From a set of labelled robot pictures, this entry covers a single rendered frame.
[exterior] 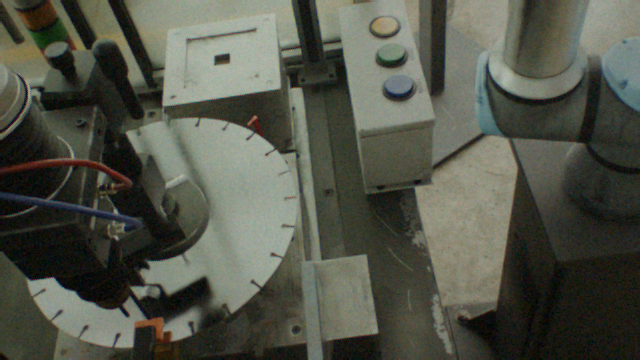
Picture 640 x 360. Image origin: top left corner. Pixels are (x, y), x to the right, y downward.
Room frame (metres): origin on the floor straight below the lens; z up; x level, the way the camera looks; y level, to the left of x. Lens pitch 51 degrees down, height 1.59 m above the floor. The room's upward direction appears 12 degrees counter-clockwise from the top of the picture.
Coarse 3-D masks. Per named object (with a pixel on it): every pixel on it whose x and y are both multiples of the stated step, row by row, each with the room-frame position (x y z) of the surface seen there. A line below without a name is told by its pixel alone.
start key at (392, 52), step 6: (384, 48) 0.77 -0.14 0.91; (390, 48) 0.77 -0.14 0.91; (396, 48) 0.77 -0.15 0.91; (402, 48) 0.76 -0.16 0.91; (384, 54) 0.76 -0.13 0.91; (390, 54) 0.76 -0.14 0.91; (396, 54) 0.75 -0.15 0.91; (402, 54) 0.75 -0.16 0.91; (384, 60) 0.75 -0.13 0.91; (390, 60) 0.74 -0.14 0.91; (396, 60) 0.74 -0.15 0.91
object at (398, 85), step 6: (390, 78) 0.71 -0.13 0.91; (396, 78) 0.70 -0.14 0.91; (402, 78) 0.70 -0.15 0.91; (408, 78) 0.70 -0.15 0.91; (390, 84) 0.69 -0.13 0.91; (396, 84) 0.69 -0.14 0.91; (402, 84) 0.69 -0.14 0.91; (408, 84) 0.69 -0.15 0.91; (390, 90) 0.68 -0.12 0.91; (396, 90) 0.68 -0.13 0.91; (402, 90) 0.68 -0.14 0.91; (408, 90) 0.68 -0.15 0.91; (396, 96) 0.67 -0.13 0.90; (402, 96) 0.67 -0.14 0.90
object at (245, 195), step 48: (144, 144) 0.64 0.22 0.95; (192, 144) 0.62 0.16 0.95; (240, 144) 0.60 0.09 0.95; (240, 192) 0.52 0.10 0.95; (288, 192) 0.51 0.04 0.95; (240, 240) 0.45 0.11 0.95; (288, 240) 0.44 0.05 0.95; (48, 288) 0.44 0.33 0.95; (144, 288) 0.41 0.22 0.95; (192, 288) 0.40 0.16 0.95; (240, 288) 0.39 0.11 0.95
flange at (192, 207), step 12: (168, 180) 0.56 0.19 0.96; (168, 192) 0.52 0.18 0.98; (180, 192) 0.53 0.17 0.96; (192, 192) 0.53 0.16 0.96; (168, 204) 0.51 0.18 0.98; (180, 204) 0.51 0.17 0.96; (192, 204) 0.51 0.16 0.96; (204, 204) 0.51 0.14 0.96; (180, 216) 0.50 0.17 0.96; (192, 216) 0.49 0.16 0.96; (204, 216) 0.49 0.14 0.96; (192, 228) 0.48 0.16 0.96; (192, 240) 0.46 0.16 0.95; (168, 252) 0.45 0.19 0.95
